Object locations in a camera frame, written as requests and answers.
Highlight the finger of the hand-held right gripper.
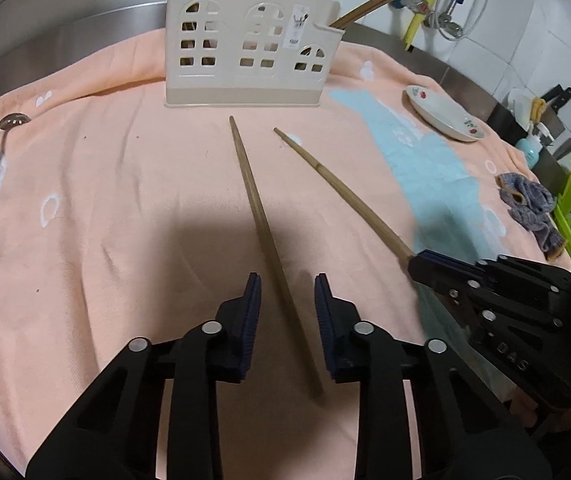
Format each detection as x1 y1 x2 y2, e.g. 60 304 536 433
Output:
408 250 571 295
413 271 565 331

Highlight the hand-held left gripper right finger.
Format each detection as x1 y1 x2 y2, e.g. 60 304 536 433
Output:
314 273 551 480

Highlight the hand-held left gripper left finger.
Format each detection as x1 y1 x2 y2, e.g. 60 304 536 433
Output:
25 272 262 480

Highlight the wooden chopstick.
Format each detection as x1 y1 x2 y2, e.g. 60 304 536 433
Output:
228 116 325 400
272 127 416 261

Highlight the beige plastic utensil holder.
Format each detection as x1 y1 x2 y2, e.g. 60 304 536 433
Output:
164 0 345 109

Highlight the person's right forearm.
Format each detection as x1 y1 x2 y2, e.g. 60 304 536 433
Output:
530 394 571 432

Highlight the grey rag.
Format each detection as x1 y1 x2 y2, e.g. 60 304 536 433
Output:
496 172 566 261

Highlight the blue soap bottle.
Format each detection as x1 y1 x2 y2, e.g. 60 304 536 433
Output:
515 122 556 168

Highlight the white floral plate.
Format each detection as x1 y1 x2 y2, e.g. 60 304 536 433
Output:
405 85 486 142

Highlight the peach towel with blue print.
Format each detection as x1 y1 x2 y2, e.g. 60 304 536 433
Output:
0 27 571 480

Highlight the metal faucet valve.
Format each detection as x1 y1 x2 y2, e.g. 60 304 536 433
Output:
393 0 463 36

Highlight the black handled knife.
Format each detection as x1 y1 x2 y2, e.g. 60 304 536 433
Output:
540 85 571 112

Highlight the yellow hose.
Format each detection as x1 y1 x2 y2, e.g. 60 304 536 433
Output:
404 0 466 51

